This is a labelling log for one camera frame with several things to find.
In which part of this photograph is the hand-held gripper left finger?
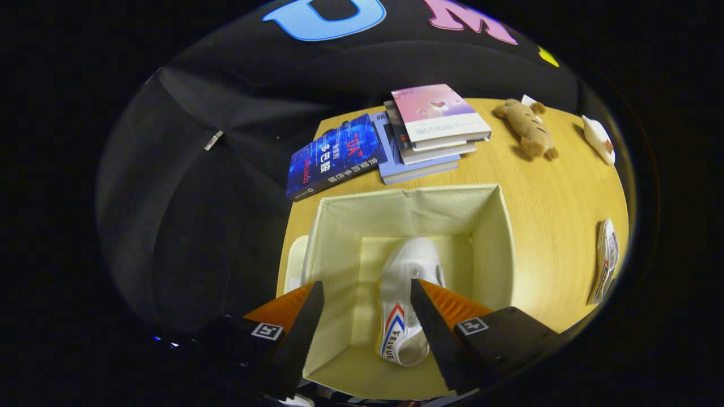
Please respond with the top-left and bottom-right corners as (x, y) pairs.
(198, 281), (326, 401)

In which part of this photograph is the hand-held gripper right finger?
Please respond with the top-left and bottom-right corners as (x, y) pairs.
(410, 278), (566, 395)

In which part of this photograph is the white shoe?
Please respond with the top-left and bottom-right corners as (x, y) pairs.
(376, 237), (447, 367)
(588, 219), (620, 306)

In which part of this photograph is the cream fabric storage box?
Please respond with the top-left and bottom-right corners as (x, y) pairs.
(283, 184), (516, 401)

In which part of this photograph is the black backdrop cloth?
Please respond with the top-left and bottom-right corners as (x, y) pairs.
(96, 0), (583, 340)

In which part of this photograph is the light blue book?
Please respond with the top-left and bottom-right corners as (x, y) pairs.
(370, 110), (460, 185)

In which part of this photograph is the dark blue book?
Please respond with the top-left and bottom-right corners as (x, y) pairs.
(286, 114), (389, 202)

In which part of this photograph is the brown plush toy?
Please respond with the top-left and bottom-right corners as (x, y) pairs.
(493, 94), (559, 161)

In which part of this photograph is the pink cover book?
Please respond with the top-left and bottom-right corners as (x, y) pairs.
(391, 84), (492, 144)

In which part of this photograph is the white pouch with red label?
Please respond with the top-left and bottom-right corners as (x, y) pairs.
(581, 115), (617, 166)

